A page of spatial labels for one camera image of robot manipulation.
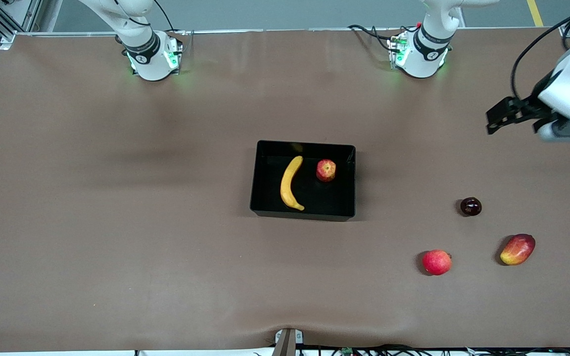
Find red apple with yellow patches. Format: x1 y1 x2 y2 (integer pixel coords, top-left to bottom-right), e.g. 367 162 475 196
316 159 336 183

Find black plastic box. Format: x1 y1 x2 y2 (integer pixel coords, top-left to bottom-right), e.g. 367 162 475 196
249 140 356 222

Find yellow banana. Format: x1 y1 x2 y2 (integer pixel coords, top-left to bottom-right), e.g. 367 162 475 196
280 156 305 212

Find dark purple round fruit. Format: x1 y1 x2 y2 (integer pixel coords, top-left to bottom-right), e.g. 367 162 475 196
460 197 482 217

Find red and yellow mango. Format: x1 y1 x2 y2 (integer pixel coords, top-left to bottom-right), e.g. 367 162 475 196
500 234 536 266

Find plain red apple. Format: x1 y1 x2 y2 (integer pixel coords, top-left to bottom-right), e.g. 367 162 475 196
422 249 452 276

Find brown table cover mat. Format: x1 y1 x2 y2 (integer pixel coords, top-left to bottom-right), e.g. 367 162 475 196
0 27 570 353

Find black left base cable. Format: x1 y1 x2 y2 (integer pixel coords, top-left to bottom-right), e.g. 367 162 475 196
348 24 417 52

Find black base cable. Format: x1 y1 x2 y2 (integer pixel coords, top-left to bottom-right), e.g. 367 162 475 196
348 24 417 52
153 0 188 36

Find black right base cable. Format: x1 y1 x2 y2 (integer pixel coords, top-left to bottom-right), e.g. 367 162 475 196
153 0 188 36

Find silver table edge rail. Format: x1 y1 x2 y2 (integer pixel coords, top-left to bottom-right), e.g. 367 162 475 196
0 27 570 50

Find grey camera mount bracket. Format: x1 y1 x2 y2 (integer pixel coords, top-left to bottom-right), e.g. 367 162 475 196
274 328 304 356

